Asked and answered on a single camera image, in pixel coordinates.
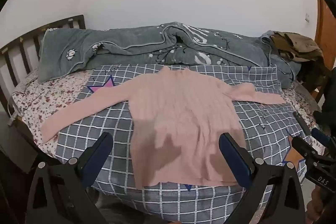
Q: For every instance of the orange wooden door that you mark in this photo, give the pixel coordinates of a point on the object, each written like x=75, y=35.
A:
x=324, y=24

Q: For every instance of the dark wooden chair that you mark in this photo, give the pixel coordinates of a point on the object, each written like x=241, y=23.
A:
x=312, y=74

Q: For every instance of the brown crumpled jacket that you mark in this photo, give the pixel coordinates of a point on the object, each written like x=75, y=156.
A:
x=296, y=45

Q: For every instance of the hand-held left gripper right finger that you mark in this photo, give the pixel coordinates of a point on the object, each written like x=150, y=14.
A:
x=233, y=158

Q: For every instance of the white wall switch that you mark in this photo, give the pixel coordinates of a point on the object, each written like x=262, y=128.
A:
x=307, y=17

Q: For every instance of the pink knit sweater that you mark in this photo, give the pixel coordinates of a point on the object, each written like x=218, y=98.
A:
x=178, y=113

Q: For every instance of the grey-green flower quilt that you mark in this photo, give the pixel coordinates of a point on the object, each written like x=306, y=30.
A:
x=126, y=43

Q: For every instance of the grey checked star blanket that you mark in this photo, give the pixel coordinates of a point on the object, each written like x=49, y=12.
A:
x=110, y=121

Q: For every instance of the grey bedside cabinet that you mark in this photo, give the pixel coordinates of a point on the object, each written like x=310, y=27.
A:
x=13, y=145

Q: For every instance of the floral bed sheet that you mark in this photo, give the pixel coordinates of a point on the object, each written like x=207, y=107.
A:
x=39, y=103

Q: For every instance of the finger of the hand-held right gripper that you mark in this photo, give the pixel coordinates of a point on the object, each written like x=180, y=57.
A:
x=305, y=149
x=320, y=137

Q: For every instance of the dark wooden headboard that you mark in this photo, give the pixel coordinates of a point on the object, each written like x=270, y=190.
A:
x=76, y=20

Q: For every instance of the black cloth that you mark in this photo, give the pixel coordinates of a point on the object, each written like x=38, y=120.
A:
x=328, y=108

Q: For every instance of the black remote control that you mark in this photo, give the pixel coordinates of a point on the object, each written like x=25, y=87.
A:
x=301, y=123

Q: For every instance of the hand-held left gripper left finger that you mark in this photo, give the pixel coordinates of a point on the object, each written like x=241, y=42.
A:
x=97, y=158

